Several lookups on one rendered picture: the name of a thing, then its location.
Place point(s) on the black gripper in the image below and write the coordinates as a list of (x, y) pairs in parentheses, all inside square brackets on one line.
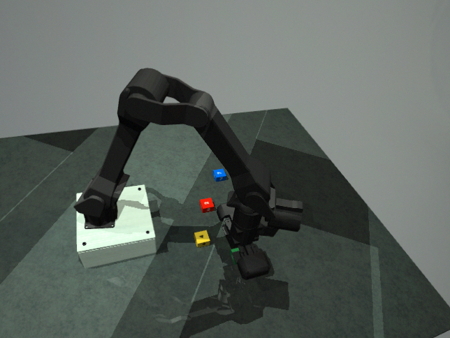
[(251, 262)]

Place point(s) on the red block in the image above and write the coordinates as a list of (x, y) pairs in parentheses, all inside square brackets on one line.
[(206, 205)]

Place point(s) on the blue block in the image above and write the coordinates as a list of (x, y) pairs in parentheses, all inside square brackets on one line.
[(219, 175)]

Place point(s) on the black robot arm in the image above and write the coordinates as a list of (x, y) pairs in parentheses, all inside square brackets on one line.
[(141, 102)]

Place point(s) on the yellow block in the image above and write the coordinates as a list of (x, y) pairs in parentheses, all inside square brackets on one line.
[(201, 239)]

